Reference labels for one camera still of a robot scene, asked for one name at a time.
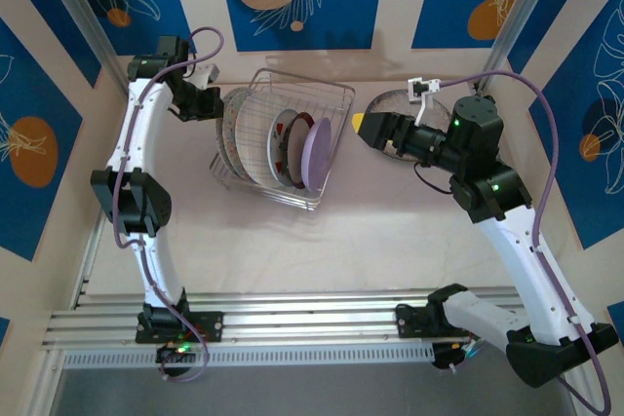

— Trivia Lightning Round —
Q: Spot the colourful squiggle pattern plate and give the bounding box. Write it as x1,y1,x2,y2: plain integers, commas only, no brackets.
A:
214,87,254,181

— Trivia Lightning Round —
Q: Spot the white blue grid plate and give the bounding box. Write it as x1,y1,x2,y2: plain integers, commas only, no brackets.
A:
233,91,289,188

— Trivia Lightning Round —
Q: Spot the lilac plate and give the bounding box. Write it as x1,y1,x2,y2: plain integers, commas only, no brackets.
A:
299,117,333,193

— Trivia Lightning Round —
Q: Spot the white watermelon print plate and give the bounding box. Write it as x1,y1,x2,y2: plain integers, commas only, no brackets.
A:
266,107,308,188

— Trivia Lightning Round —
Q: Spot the dark red rimmed plate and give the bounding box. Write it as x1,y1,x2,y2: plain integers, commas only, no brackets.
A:
282,111,316,189

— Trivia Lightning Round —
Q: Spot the black control box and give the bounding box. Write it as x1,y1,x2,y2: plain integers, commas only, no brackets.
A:
431,341,482,372
155,341,197,366

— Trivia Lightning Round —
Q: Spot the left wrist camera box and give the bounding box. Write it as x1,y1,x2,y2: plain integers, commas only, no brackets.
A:
190,63,219,91

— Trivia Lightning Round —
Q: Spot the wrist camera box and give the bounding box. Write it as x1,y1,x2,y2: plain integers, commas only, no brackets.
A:
407,76,443,131
190,63,219,91

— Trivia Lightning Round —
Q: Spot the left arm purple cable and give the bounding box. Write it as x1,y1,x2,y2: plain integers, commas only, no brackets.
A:
110,25,225,383

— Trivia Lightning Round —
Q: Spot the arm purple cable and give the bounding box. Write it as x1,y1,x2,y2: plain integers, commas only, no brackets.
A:
440,69,613,416
110,25,225,383

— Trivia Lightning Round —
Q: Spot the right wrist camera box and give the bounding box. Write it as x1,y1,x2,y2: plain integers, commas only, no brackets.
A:
407,76,443,131

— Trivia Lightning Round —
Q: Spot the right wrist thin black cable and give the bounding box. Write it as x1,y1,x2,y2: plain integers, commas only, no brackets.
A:
413,162,452,196

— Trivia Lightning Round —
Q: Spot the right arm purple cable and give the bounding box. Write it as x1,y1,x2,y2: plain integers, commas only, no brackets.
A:
440,69,613,416

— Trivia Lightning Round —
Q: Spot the metal wire dish rack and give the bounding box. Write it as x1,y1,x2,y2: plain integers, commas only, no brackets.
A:
209,67,357,212

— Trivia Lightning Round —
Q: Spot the aluminium corner post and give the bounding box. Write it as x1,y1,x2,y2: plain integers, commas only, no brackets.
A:
36,0,138,101
475,0,569,95

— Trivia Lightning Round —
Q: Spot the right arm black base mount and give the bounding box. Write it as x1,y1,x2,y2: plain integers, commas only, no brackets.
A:
395,303,484,339

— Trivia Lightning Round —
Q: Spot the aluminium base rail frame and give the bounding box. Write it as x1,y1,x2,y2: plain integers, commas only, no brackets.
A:
41,288,537,354

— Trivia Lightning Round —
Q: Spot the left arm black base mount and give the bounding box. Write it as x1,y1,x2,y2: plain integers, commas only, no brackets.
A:
135,311,224,344

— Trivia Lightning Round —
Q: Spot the white slotted cable duct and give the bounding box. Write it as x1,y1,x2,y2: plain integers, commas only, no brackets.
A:
61,346,436,371

